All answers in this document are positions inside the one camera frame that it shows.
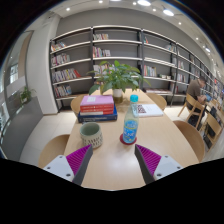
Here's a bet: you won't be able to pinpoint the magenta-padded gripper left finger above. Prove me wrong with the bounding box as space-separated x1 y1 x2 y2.
43 144 95 187

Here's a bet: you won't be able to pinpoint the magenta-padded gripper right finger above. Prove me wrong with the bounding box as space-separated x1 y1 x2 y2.
133 143 184 186

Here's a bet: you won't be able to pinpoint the clear blue-capped drink bottle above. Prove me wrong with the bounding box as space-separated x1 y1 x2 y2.
122 94 140 145

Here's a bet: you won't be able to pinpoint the grey patterned ceramic cup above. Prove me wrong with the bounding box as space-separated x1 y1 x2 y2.
79 121 104 149

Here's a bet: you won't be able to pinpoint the flat round red coaster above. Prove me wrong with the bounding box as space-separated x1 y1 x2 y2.
119 133 139 147

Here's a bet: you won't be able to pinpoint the dark blue book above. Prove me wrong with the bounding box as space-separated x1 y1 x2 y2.
77 106 119 124

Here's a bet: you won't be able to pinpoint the red book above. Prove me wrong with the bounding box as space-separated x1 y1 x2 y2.
79 103 116 116

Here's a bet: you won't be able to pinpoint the pink book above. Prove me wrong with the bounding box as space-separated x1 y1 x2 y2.
79 94 115 108

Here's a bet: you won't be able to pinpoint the person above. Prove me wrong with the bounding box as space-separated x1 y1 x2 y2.
185 76 210 118

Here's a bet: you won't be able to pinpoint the small leafy floor plant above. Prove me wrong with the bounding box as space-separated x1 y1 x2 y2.
18 86 36 106

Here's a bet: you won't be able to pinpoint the green potted plant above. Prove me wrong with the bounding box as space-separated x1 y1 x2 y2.
87 59 152 104

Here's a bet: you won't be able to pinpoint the grey book shelf unit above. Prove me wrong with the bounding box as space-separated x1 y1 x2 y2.
49 25 224 108

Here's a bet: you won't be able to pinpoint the round ceiling lights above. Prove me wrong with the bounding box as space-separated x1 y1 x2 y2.
64 0 215 54

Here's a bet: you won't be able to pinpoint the slatted wooden frame chair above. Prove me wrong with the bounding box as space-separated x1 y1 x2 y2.
201 111 224 150
176 93 206 130

